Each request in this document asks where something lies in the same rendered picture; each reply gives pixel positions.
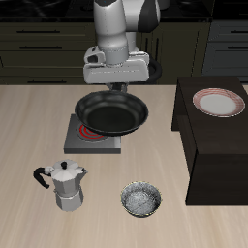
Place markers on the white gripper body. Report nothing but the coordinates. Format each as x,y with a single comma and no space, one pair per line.
129,71

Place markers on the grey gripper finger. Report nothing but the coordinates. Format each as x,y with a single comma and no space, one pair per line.
123,86
113,86

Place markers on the black frying pan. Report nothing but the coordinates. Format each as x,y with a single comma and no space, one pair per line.
111,116

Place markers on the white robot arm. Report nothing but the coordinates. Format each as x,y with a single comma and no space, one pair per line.
111,29

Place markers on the dark grey stove plate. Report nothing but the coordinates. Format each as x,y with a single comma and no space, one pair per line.
92,144

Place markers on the dark kitchen cupboards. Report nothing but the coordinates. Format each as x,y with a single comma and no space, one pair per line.
45,55

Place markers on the white plate with red rim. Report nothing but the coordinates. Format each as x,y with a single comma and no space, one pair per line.
219,102

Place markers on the silver moka pot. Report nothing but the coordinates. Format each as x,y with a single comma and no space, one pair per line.
67,184

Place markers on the dark speckled bowl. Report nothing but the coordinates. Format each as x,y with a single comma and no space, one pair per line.
141,198

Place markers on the dark wooden cabinet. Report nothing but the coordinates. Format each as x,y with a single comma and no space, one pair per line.
216,151

